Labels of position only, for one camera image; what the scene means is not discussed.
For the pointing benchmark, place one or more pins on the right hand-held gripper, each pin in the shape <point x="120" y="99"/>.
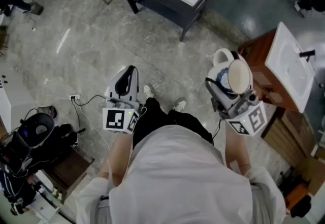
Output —
<point x="254" y="119"/>

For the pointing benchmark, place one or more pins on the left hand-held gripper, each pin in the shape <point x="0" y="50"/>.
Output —
<point x="115" y="119"/>

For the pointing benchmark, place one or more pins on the white ceramic mug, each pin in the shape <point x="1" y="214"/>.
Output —
<point x="238" y="77"/>

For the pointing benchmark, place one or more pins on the person's right forearm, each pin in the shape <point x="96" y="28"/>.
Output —
<point x="237" y="146"/>

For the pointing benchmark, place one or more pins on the person's left forearm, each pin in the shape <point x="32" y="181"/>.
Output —
<point x="116" y="157"/>

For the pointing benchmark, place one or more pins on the small white sink basin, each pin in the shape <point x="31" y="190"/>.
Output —
<point x="292" y="73"/>

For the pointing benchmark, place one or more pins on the person's left white shoe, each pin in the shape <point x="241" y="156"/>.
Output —
<point x="148" y="91"/>

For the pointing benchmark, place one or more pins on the brown wooden vanity cabinet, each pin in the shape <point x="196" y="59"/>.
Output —
<point x="259" y="65"/>

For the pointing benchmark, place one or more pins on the person's black trousers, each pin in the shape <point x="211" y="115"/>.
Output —
<point x="152" y="119"/>

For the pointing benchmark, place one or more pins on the white power strip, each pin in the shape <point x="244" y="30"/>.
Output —
<point x="75" y="96"/>

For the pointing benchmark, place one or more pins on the black mesh wastebasket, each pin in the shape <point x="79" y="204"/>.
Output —
<point x="37" y="9"/>
<point x="48" y="111"/>

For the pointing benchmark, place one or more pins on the small black faucet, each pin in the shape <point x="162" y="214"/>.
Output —
<point x="307" y="54"/>

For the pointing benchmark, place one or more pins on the dark wooden stool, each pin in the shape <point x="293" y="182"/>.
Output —
<point x="71" y="169"/>

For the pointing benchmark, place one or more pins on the person's white shirt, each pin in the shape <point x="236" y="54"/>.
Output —
<point x="177" y="179"/>

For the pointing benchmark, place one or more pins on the white cabinet with black knobs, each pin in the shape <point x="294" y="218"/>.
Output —
<point x="10" y="101"/>

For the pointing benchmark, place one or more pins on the black equipment bag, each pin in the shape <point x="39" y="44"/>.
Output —
<point x="12" y="154"/>

